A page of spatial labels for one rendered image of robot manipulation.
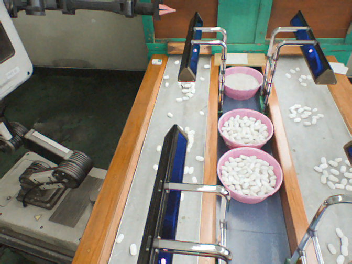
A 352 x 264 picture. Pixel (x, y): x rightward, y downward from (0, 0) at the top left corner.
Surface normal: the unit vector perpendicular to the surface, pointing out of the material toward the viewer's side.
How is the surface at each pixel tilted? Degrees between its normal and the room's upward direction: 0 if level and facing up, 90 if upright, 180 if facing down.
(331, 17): 90
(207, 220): 0
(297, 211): 0
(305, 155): 0
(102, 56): 90
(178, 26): 90
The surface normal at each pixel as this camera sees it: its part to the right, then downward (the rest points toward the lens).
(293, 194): -0.05, -0.73
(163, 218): 0.81, -0.35
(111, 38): -0.14, 0.68
